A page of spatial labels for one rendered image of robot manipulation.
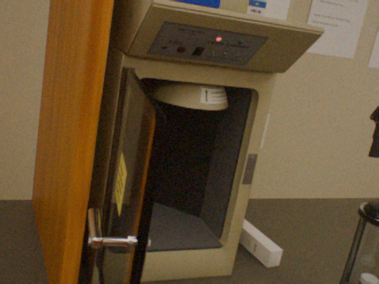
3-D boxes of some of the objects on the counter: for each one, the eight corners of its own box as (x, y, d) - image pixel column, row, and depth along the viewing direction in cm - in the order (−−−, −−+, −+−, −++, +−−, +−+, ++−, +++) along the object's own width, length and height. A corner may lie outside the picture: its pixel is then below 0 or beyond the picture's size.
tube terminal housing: (70, 226, 117) (110, -117, 96) (190, 222, 130) (249, -80, 109) (90, 286, 96) (147, -140, 74) (232, 274, 109) (315, -90, 88)
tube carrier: (323, 288, 108) (348, 202, 102) (360, 285, 112) (386, 201, 106) (355, 320, 98) (385, 226, 92) (394, 314, 102) (425, 225, 97)
